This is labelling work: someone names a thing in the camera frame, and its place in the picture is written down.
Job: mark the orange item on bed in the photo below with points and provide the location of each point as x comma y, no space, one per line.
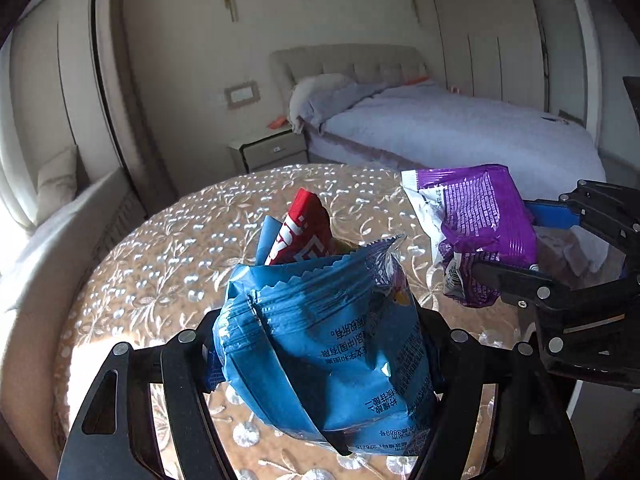
418,80

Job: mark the bed with grey blanket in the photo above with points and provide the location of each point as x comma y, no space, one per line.
450,130

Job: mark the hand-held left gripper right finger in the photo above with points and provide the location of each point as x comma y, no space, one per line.
472,375

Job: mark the white nightstand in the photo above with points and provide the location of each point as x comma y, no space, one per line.
270,150

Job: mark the round table with floral cloth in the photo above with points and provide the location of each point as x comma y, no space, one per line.
165,280

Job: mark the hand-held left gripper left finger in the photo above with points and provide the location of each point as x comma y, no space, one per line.
185,375

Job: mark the beige cushion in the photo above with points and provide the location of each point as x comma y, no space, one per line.
57,180

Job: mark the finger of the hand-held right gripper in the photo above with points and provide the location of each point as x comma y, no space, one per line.
552,214
510,280

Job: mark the blue snack bag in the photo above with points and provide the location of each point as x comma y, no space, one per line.
325,340

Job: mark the purple snack bag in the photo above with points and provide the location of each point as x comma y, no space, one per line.
480,210

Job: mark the beige wardrobe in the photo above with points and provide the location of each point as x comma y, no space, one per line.
500,45

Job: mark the wall switch panel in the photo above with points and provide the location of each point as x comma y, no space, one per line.
242,93

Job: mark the beige window seat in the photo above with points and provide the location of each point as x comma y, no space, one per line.
45,280

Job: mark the beige upholstered headboard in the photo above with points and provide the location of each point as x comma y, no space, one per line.
350,62

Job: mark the red snack wrapper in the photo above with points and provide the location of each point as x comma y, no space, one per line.
300,230

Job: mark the short gold wall ornament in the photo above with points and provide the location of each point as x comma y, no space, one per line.
415,5

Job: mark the grey bed pillow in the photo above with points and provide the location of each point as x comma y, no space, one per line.
320,92

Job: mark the small orange item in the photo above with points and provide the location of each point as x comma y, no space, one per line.
278,122

